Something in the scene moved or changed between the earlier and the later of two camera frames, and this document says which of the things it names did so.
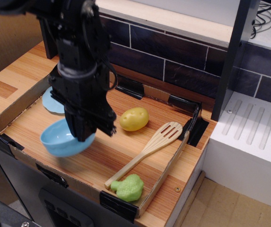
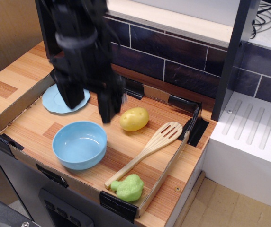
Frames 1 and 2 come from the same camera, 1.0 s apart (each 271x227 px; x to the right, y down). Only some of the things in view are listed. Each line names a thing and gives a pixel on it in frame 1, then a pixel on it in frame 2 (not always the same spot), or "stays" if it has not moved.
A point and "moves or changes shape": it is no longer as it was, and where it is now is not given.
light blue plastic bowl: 58,140 moves or changes shape
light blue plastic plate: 51,103 stays
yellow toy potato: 134,119 stays
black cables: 265,19 stays
